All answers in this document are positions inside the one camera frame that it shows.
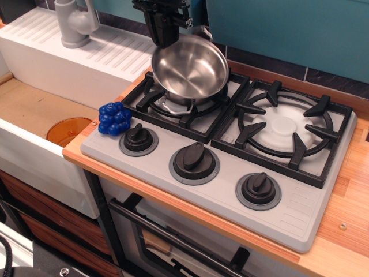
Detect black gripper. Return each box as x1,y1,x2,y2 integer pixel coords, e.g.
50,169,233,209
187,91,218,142
132,0,193,48

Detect stainless steel pan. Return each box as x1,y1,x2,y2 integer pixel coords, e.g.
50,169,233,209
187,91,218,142
151,27,230,115

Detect blue toy blueberry cluster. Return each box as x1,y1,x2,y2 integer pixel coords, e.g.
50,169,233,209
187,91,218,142
98,102,132,136

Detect black left stove knob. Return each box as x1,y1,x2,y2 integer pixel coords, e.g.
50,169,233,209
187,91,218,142
119,123,159,157

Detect black stove knob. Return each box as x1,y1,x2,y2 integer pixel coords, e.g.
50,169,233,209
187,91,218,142
235,172,282,211
169,142,220,186
119,123,159,157

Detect black middle stove knob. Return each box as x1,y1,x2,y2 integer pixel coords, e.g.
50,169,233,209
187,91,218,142
169,142,220,186

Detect grey toy stove top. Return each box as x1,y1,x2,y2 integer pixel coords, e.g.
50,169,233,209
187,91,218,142
81,72,357,252

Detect black right stove knob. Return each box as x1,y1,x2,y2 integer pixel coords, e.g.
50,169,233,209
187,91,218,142
235,172,282,211

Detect black left burner grate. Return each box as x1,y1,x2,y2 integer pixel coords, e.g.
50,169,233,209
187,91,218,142
122,72,250,144

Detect black burner grate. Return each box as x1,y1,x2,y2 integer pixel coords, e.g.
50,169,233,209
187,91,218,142
122,72,250,144
211,80,357,189

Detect grey toy faucet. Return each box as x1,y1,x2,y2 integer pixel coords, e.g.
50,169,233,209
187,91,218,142
54,0,99,48

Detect white toy sink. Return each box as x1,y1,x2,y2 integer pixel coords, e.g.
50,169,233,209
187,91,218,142
1,8,155,219

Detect orange plastic plate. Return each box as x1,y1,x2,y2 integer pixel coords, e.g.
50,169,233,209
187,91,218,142
46,117,92,147

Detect black right burner grate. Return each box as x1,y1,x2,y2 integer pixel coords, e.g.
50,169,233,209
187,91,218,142
211,80,357,189

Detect toy oven door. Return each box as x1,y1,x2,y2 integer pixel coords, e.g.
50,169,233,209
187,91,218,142
107,193,280,276

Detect wooden drawer fronts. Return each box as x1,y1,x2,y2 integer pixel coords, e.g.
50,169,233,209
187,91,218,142
1,171,121,276

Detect black braided cable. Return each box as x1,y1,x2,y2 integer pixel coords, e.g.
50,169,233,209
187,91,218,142
0,235,15,277

